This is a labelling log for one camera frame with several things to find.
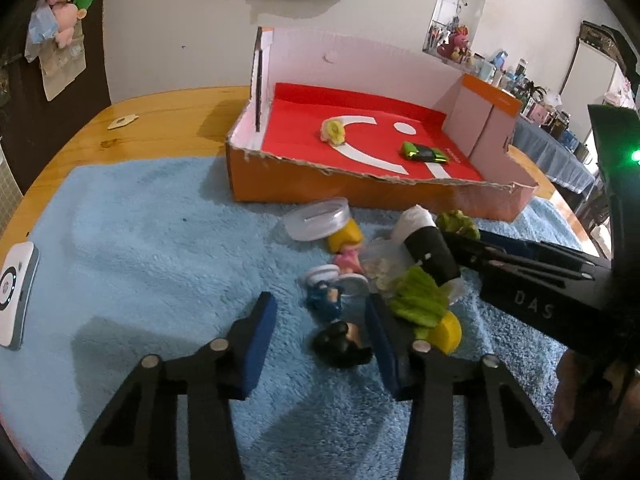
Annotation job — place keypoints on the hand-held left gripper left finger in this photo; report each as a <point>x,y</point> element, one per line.
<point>260,347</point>

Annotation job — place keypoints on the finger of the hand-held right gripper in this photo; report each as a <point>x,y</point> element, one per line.
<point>505,246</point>
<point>475,260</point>

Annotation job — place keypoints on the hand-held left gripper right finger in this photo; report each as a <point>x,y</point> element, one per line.
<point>382,355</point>

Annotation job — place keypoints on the green plush vegetable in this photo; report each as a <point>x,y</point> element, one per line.
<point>459,224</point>
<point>417,300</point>

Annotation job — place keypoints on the black-haired figurine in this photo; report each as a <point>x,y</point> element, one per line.
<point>345,342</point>

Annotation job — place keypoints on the black and white roll figure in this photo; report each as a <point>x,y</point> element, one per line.
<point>430,247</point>

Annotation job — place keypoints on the yellow cup toy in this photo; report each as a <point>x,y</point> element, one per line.
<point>446,332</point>

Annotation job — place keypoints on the blue figurine with white hat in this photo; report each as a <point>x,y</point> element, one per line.
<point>325,300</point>

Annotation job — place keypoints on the clear round plastic lid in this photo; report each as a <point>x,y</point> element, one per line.
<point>317,217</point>

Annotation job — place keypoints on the orange cardboard box red inside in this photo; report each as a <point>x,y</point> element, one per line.
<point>350,130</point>

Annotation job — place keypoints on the person's right hand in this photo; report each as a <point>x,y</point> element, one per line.
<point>570,390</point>

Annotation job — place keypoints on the clear plastic box with shells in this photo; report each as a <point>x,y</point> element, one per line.
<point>380,265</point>

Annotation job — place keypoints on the yellow-haired figurine pink dress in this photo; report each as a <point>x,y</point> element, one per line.
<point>347,252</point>

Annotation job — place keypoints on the blue fluffy mat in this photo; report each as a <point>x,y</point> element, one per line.
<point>150,260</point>

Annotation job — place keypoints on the cluttered side table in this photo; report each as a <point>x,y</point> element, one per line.
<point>520,85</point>

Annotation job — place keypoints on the yellow white flower toy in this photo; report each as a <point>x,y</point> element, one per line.
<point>334,131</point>

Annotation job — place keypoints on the white refrigerator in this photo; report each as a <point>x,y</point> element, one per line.
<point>595,65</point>

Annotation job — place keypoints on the pink plush toy on sideboard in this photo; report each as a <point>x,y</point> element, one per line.
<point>457,42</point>

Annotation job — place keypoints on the white square device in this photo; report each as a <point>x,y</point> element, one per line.
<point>15,295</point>

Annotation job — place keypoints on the small pale table tag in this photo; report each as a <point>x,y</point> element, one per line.
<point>121,121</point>

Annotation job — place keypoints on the dark wooden door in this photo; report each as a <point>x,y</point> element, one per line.
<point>55,110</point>

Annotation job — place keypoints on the hanging clear plastic bag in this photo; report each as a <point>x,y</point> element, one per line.
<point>55,67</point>

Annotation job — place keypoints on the hanging pink plush toy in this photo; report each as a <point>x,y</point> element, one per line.
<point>62,15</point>

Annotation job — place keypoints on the wall mirror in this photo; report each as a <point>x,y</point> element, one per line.
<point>460,0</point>

